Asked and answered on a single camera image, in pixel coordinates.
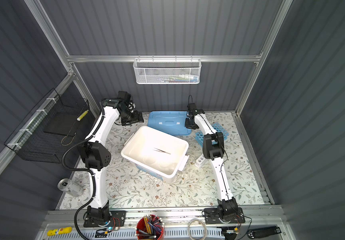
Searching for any blue plastic bin lid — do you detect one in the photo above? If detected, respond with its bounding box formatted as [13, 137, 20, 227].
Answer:
[147, 111, 192, 136]

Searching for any white test tube rack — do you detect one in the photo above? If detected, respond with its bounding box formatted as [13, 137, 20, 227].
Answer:
[194, 154, 207, 169]

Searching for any white plastic storage bin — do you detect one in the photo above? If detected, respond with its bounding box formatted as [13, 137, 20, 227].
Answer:
[121, 126, 189, 184]

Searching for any clear petri dish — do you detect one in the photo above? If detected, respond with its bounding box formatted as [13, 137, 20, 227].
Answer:
[156, 161, 174, 175]
[142, 154, 157, 166]

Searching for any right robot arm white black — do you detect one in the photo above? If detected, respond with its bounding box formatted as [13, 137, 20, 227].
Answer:
[185, 103, 239, 222]

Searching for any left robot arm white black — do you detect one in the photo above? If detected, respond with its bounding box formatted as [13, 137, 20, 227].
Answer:
[78, 97, 144, 227]

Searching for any blue test tube rack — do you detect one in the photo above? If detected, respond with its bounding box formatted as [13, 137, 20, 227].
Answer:
[195, 122, 230, 148]

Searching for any yellow marker in basket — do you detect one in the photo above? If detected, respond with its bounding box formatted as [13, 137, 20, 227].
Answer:
[76, 110, 89, 122]

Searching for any metal can at edge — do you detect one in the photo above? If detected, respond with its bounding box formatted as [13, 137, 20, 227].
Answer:
[57, 178, 84, 198]

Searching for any red pencil cup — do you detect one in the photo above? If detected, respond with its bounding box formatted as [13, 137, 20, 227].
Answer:
[135, 215, 165, 240]

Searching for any black device on shelf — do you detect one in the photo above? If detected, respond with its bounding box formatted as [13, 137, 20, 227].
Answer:
[246, 226, 282, 239]

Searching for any yellow marker bottle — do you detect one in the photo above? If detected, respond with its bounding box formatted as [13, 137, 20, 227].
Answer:
[47, 227, 72, 237]

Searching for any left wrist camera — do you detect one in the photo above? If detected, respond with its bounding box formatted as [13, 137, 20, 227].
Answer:
[117, 91, 133, 106]

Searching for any white wire wall basket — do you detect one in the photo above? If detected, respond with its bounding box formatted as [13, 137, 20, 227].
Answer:
[133, 60, 202, 85]

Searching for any black wire side basket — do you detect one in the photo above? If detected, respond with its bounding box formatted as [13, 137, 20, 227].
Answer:
[4, 89, 93, 164]

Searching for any coiled white cable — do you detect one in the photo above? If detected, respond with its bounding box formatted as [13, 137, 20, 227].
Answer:
[187, 218, 208, 240]

